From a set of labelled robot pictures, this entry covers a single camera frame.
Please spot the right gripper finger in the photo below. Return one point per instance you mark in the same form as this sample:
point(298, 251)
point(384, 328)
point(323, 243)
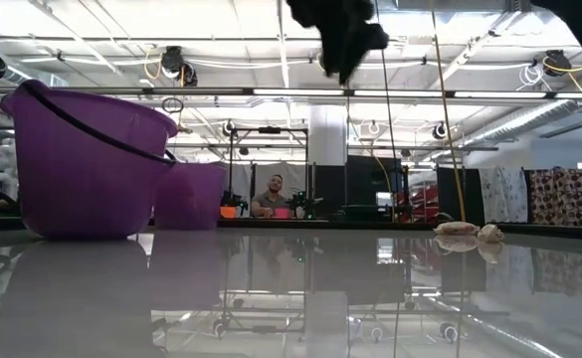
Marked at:
point(375, 37)
point(342, 50)

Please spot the beige candy packet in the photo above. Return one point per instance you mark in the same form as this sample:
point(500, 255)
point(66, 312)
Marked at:
point(489, 232)
point(454, 228)

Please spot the background black robot arm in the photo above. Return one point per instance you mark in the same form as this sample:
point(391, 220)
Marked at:
point(303, 201)
point(233, 199)

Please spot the white pillar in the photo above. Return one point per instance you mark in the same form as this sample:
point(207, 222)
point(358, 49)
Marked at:
point(328, 139)

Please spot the black partition panel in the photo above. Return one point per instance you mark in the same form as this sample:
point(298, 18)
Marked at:
point(365, 184)

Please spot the person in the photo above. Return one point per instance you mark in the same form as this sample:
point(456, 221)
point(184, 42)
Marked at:
point(270, 201)

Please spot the red equipment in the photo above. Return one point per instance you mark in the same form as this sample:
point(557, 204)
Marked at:
point(427, 199)

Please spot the small pink bucket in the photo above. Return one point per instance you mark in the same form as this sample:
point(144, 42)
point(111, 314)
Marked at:
point(281, 213)

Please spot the black curtain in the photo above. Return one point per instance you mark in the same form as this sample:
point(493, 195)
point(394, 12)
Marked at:
point(457, 194)

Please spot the small orange bucket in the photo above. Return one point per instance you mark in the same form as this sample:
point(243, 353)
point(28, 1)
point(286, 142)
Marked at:
point(228, 212)

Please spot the white printed cloth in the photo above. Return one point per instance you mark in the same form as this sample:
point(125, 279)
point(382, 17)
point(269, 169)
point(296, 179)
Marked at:
point(503, 194)

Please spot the purple plastic bucket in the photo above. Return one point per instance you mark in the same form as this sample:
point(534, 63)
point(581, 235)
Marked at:
point(191, 199)
point(86, 189)

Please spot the brown patterned cloth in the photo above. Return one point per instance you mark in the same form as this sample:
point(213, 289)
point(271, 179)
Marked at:
point(564, 194)

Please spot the white robot figure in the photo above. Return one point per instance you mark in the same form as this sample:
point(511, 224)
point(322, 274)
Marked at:
point(4, 164)

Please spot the black metal frame rig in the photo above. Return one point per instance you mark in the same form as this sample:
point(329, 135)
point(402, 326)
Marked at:
point(231, 169)

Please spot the silver ventilation duct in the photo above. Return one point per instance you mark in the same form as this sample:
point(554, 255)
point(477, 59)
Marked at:
point(534, 117)

